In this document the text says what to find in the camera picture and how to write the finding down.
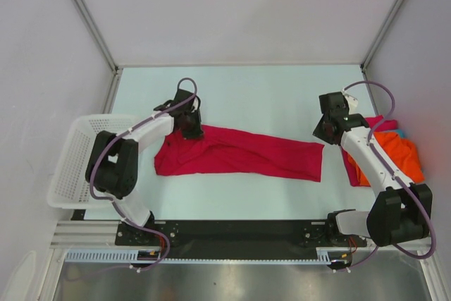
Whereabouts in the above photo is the crimson red t shirt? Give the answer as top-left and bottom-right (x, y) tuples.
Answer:
(154, 125), (323, 182)

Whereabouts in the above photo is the white perforated plastic basket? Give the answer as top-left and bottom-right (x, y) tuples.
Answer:
(47, 114), (138, 209)

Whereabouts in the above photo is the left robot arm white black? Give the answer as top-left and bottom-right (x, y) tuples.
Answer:
(85, 89), (204, 245)

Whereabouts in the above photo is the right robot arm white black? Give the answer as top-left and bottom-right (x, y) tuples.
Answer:
(313, 92), (435, 247)

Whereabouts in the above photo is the folded magenta t shirt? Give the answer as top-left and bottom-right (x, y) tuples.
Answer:
(340, 115), (398, 187)

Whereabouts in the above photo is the folded teal t shirt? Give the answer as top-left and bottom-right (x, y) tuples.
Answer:
(393, 129), (406, 139)

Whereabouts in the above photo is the folded orange t shirt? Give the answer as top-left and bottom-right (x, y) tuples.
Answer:
(351, 131), (425, 184)

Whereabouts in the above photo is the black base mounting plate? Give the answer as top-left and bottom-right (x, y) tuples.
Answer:
(115, 219), (367, 260)

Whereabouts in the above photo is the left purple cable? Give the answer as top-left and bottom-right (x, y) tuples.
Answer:
(87, 77), (198, 274)

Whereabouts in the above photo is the purple cable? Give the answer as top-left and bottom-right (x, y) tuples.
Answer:
(87, 77), (198, 274)
(333, 80), (438, 274)

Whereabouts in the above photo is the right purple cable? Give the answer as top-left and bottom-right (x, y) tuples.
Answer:
(333, 80), (438, 274)

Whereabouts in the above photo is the aluminium extrusion rail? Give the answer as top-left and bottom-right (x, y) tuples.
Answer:
(49, 220), (436, 252)

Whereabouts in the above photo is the white slotted cable duct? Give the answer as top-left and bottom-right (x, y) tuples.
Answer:
(65, 249), (331, 265)

